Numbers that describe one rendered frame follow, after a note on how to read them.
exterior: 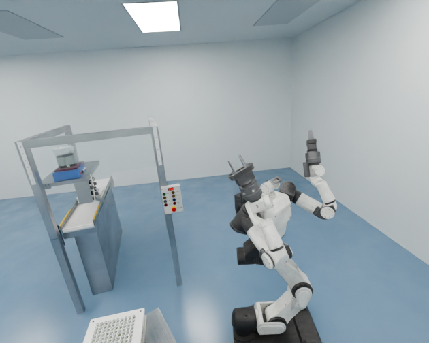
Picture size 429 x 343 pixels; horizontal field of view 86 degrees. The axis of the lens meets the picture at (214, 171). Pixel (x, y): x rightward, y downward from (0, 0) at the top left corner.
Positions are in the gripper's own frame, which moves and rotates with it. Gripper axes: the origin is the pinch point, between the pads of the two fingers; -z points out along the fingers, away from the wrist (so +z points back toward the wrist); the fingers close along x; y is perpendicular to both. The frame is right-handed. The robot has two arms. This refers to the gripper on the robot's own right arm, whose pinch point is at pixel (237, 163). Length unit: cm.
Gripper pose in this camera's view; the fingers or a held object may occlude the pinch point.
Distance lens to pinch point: 104.1
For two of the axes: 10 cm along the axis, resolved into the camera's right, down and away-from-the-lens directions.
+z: 4.7, 8.5, 2.5
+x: 8.6, -5.0, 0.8
